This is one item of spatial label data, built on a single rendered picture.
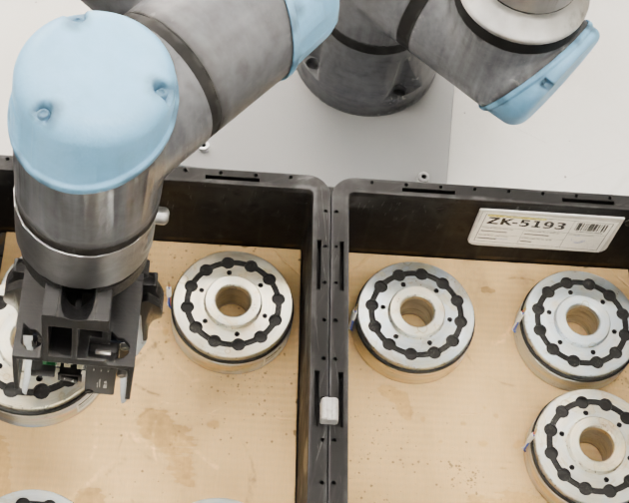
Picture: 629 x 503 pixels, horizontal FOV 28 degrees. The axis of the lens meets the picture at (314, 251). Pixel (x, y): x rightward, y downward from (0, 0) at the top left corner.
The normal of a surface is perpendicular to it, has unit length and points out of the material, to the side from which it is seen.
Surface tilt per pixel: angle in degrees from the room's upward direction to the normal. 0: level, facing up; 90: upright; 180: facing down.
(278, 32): 56
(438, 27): 66
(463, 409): 0
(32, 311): 5
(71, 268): 89
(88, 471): 0
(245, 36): 38
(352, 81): 76
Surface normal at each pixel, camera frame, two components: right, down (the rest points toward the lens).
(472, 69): -0.59, 0.67
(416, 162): 0.09, -0.43
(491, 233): -0.02, 0.88
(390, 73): 0.30, 0.70
